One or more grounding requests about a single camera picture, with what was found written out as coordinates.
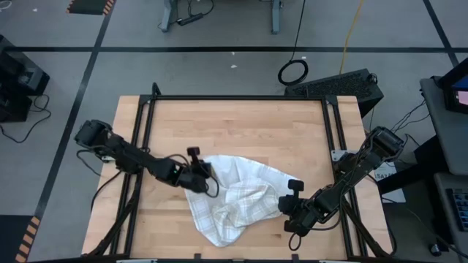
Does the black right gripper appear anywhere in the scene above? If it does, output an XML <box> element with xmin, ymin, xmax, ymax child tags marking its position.
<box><xmin>278</xmin><ymin>195</ymin><xmax>321</xmax><ymax>237</ymax></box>

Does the white plaid towel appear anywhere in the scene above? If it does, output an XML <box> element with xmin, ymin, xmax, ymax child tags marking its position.
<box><xmin>184</xmin><ymin>154</ymin><xmax>299</xmax><ymax>248</ymax></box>

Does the white paper sheet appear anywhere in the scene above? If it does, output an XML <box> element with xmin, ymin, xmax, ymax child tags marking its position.
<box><xmin>372</xmin><ymin>162</ymin><xmax>407</xmax><ymax>204</ymax></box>

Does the grey side desk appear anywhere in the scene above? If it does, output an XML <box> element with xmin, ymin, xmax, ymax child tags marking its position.
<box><xmin>434</xmin><ymin>172</ymin><xmax>468</xmax><ymax>256</ymax></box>

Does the dark keyboard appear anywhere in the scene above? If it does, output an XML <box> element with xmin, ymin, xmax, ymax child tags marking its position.
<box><xmin>445</xmin><ymin>188</ymin><xmax>468</xmax><ymax>232</ymax></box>

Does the black power strip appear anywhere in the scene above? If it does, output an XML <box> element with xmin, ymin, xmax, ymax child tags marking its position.
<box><xmin>177</xmin><ymin>12</ymin><xmax>205</xmax><ymax>26</ymax></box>

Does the desk with grey legs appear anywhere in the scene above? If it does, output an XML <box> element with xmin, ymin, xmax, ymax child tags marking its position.
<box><xmin>157</xmin><ymin>0</ymin><xmax>284</xmax><ymax>36</ymax></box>

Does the black mat with hazard stripes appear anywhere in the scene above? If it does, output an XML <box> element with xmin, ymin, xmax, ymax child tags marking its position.
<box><xmin>0</xmin><ymin>214</ymin><xmax>42</xmax><ymax>263</ymax></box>
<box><xmin>65</xmin><ymin>0</ymin><xmax>116</xmax><ymax>16</ymax></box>

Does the dark monitor with lit screen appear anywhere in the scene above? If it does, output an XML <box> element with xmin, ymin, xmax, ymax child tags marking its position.
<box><xmin>438</xmin><ymin>58</ymin><xmax>468</xmax><ymax>114</ymax></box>

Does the black equipment stack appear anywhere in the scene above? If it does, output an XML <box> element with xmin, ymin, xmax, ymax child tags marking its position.
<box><xmin>0</xmin><ymin>34</ymin><xmax>50</xmax><ymax>123</ymax></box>

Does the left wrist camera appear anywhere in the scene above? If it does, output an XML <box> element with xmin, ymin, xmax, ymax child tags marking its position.
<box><xmin>186</xmin><ymin>146</ymin><xmax>202</xmax><ymax>166</ymax></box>

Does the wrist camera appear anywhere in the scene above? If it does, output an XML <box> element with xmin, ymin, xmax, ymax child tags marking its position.
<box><xmin>287</xmin><ymin>178</ymin><xmax>305</xmax><ymax>198</ymax></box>
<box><xmin>186</xmin><ymin>146</ymin><xmax>202</xmax><ymax>166</ymax></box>

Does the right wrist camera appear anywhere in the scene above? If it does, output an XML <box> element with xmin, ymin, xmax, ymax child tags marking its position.
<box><xmin>287</xmin><ymin>178</ymin><xmax>305</xmax><ymax>198</ymax></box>

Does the black aluminium table frame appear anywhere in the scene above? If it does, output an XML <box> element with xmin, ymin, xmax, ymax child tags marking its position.
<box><xmin>82</xmin><ymin>82</ymin><xmax>398</xmax><ymax>261</ymax></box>

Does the black hanging cable with coil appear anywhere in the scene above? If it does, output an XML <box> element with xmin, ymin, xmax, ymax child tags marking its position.
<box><xmin>276</xmin><ymin>0</ymin><xmax>309</xmax><ymax>87</ymax></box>

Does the black floor cable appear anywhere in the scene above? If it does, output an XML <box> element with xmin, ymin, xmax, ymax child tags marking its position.
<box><xmin>0</xmin><ymin>94</ymin><xmax>52</xmax><ymax>144</ymax></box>

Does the yellow hanging cable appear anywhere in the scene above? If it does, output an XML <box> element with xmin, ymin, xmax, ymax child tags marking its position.
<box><xmin>339</xmin><ymin>0</ymin><xmax>365</xmax><ymax>75</ymax></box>

